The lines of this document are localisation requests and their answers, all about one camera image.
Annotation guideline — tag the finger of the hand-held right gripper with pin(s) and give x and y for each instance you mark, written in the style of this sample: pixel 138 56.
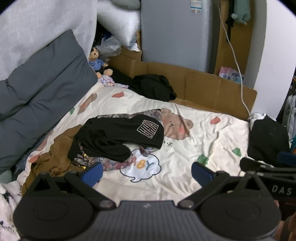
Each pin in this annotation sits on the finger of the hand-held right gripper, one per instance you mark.
pixel 253 164
pixel 287 157

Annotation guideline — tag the white knit garment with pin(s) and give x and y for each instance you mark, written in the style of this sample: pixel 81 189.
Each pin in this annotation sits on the white knit garment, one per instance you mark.
pixel 255 115

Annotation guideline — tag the tall cardboard sheet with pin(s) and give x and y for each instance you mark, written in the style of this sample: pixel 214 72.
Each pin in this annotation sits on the tall cardboard sheet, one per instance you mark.
pixel 244 41

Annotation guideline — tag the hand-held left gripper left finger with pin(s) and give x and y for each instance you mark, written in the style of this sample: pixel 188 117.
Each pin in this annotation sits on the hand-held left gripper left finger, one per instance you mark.
pixel 92 174

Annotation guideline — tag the brown printed t-shirt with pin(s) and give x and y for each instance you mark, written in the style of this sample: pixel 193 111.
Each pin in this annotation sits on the brown printed t-shirt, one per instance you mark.
pixel 57 150

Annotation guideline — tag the crumpled black garment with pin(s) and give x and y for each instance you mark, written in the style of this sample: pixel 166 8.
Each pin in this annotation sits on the crumpled black garment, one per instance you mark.
pixel 152 88

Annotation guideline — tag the cream printed bed sheet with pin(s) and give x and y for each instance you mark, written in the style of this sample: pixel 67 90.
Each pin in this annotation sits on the cream printed bed sheet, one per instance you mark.
pixel 196 139

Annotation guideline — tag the teddy bear in blue shirt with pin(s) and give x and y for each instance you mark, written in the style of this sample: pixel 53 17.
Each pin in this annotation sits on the teddy bear in blue shirt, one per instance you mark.
pixel 96 62

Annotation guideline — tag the pink tissue pack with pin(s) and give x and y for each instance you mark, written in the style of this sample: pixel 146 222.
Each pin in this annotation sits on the pink tissue pack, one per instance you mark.
pixel 227 73

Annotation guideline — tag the person's right hand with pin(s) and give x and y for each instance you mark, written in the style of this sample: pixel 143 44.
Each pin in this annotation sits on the person's right hand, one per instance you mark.
pixel 289 229

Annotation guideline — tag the black pants with bear print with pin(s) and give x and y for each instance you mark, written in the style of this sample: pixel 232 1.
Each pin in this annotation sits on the black pants with bear print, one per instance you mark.
pixel 111 134

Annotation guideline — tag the doll in floral dress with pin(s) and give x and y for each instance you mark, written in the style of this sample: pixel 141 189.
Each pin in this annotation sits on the doll in floral dress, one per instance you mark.
pixel 107 81

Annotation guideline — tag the grey-green round pillow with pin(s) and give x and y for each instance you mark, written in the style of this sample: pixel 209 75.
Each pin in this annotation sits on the grey-green round pillow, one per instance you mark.
pixel 126 3

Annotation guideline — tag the grey plastic storage bin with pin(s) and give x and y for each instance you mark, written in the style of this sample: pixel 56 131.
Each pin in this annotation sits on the grey plastic storage bin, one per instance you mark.
pixel 175 34

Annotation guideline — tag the grey quilted cushion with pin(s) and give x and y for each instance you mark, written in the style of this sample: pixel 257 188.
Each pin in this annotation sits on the grey quilted cushion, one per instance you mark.
pixel 41 92

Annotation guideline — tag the low cardboard sheet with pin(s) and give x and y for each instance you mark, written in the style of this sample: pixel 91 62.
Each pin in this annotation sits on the low cardboard sheet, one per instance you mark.
pixel 203 90

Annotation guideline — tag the green plush toy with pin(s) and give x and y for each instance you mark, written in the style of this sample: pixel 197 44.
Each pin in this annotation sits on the green plush toy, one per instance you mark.
pixel 241 11

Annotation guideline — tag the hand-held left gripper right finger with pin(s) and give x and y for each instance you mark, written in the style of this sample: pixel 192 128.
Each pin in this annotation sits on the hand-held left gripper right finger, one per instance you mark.
pixel 201 174

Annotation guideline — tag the white fluffy blanket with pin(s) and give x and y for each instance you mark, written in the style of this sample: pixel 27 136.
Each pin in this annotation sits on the white fluffy blanket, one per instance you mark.
pixel 7 208

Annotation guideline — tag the clear plastic bag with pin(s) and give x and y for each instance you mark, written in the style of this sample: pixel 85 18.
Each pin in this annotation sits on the clear plastic bag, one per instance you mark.
pixel 108 46

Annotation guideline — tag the white pillow in plastic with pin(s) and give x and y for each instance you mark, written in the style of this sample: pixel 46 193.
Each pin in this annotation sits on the white pillow in plastic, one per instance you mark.
pixel 120 20

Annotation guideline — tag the folded black clothes stack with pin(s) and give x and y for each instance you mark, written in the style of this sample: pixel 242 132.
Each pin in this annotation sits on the folded black clothes stack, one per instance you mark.
pixel 268 139

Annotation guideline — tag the white curtain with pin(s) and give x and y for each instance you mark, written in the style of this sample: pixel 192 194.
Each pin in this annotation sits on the white curtain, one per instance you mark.
pixel 34 27

